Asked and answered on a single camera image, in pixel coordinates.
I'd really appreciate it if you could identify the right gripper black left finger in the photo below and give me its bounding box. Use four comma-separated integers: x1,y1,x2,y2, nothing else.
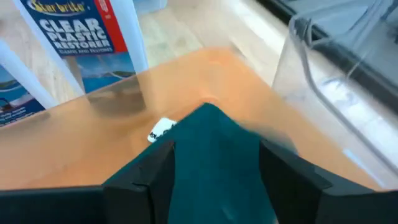
0,139,177,224

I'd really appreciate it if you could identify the dark blue sponge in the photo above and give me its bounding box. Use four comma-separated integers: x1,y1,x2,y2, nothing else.
104,102,299,224

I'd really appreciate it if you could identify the white handwritten label card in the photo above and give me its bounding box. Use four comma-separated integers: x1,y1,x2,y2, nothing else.
146,116,178,144

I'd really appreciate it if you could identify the clear plastic bin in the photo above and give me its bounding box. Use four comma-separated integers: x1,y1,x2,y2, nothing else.
271,0,398,191

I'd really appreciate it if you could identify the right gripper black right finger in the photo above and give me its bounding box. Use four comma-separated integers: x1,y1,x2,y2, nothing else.
259,138,398,224

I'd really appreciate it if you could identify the white plastic restorer bottle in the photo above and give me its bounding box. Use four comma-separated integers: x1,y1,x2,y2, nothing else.
12,0,150,97
0,39,60,128

